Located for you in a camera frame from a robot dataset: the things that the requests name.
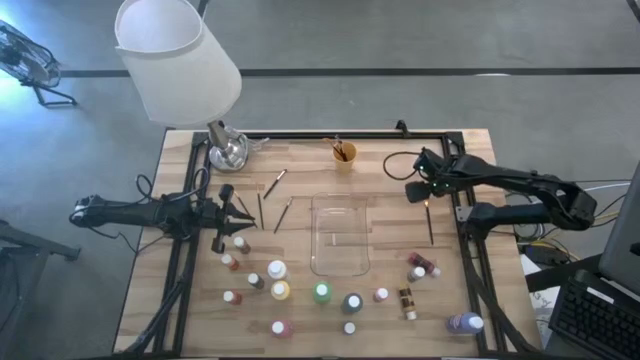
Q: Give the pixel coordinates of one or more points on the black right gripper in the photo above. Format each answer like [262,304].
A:
[435,175]

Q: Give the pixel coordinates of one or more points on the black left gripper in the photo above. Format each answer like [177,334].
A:
[217,220]

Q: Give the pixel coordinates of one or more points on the magenta small paint bottle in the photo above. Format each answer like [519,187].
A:
[420,261]

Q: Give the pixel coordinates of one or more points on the orange plastic cup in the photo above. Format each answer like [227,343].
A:
[345,165]

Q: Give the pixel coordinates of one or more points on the grey small paint bottle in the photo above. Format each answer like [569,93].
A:
[416,274]

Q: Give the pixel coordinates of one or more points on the clear plastic bin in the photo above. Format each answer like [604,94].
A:
[340,250]

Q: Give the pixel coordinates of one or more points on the light pink small paint bottle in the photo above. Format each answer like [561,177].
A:
[381,295]

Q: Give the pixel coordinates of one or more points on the blue large paint bottle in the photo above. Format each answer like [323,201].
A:
[462,324]

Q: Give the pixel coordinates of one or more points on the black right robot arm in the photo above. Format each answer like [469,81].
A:
[500,175]

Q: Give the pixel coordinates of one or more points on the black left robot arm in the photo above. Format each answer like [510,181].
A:
[130,214]

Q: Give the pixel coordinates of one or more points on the reddish brown small paint bottle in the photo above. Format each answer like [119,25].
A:
[242,245]

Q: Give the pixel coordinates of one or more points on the red small paint bottle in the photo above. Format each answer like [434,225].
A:
[232,298]
[230,262]

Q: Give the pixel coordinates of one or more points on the dark umber small paint bottle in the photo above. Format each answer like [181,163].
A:
[255,280]

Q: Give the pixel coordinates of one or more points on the white large paint bottle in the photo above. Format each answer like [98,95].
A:
[276,270]

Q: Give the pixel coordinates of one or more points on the yellow large paint bottle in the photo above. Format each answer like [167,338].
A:
[280,290]

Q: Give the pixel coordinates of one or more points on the green large paint bottle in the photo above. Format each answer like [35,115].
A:
[322,292]

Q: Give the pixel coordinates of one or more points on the pink large paint bottle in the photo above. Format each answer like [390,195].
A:
[281,329]

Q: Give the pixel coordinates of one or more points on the teal large paint bottle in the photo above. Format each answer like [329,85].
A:
[352,303]

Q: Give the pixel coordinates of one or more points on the light purple small paint bottle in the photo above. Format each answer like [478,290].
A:
[349,328]

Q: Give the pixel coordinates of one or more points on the grey metal mounting plate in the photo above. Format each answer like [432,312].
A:
[461,215]

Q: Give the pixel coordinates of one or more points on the black clamp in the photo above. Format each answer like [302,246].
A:
[401,128]

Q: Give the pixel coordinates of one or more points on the chrome lamp base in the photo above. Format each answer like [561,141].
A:
[230,155]

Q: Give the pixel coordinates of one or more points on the clear plastic wrap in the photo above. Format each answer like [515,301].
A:
[255,144]

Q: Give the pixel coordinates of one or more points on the white lamp shade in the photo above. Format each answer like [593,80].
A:
[175,75]

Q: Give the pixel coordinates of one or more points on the black desk bar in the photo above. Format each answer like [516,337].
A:
[560,277]

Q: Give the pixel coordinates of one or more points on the white paper sheet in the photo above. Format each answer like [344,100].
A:
[542,300]

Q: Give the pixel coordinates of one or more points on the grey monitor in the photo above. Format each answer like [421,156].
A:
[622,240]

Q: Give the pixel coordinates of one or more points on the grey side table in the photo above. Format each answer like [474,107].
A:
[35,242]

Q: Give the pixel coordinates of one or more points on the black keyboard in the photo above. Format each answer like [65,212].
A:
[595,320]

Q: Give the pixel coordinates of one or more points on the black floor fan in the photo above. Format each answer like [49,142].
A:
[27,65]

